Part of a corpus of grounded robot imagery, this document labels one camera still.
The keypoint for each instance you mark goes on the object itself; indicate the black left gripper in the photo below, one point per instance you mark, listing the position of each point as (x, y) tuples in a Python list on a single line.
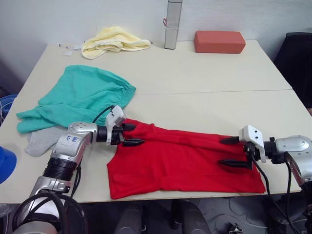
[(117, 137)]

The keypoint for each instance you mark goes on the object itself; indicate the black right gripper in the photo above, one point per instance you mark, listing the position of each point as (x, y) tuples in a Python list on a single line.
[(249, 150)]

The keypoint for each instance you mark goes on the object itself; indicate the red t-shirt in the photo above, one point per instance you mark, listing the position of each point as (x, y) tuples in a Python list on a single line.
[(170, 165)]

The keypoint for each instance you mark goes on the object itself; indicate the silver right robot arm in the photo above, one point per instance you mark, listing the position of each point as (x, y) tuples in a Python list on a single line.
[(296, 148)]

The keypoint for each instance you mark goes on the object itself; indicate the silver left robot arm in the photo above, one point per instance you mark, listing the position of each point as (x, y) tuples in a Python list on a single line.
[(70, 146)]

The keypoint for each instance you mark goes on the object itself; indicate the green shorts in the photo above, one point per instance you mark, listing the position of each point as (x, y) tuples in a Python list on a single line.
[(80, 92)]

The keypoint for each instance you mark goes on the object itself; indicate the dark rounded shape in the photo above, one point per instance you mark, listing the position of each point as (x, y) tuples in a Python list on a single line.
[(191, 217), (129, 219)]

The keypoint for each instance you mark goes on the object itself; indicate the grey sock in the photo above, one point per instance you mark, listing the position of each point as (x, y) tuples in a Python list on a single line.
[(41, 143)]

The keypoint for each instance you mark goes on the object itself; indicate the pale yellow towel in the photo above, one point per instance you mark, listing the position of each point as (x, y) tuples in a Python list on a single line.
[(109, 40)]

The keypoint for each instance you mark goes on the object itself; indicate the small white paper piece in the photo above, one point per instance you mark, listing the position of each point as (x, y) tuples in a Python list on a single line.
[(67, 52)]

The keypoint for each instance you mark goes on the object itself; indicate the black chair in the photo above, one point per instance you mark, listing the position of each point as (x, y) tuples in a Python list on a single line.
[(296, 68)]

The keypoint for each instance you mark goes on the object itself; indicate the white flat strip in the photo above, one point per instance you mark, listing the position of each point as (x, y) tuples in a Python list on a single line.
[(72, 46)]

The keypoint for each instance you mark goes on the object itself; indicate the red-orange foam block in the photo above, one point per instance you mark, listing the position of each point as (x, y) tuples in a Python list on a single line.
[(219, 42)]

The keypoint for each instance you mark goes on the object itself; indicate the silver cylindrical bottle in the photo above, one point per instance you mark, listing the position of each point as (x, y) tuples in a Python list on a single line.
[(171, 31)]

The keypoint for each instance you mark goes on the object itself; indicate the blue plastic object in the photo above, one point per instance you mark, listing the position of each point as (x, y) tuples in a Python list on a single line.
[(6, 163)]

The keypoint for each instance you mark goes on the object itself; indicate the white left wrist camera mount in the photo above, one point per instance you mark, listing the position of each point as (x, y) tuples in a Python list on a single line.
[(117, 117)]

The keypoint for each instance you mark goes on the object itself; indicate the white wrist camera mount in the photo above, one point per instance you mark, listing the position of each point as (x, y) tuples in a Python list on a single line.
[(117, 117), (253, 136)]

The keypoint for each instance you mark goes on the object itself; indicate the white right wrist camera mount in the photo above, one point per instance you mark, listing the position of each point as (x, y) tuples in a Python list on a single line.
[(253, 136)]

